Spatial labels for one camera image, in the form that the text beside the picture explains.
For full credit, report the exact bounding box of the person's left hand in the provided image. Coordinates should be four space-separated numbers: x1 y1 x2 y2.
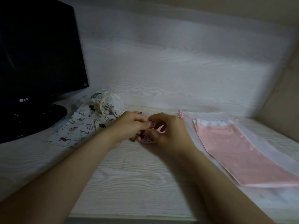
109 111 156 148

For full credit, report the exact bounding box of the person's right hand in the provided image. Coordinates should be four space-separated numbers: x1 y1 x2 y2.
144 112 195 155

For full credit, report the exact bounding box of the small pink printed pouch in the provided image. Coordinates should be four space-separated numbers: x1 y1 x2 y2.
134 111 167 146

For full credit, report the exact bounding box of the person's left forearm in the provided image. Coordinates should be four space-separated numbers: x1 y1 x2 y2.
0 128 121 224

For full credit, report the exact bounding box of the person's right forearm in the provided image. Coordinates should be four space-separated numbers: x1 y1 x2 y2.
164 145 277 224

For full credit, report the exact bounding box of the scrunched white cat print pouch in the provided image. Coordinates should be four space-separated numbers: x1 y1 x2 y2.
93 107 121 132

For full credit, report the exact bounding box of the flat white cat print pouch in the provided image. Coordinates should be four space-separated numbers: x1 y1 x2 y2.
44 102 110 149

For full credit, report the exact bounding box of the large white sheer bag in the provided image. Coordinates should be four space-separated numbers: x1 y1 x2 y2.
181 111 299 191

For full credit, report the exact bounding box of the black monitor stand base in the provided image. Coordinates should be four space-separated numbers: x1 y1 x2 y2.
0 103 68 144

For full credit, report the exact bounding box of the black computer monitor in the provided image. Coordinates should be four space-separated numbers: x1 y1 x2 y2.
0 0 90 107

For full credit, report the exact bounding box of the pink satin drawstring bag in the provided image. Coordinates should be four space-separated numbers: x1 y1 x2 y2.
178 110 299 188

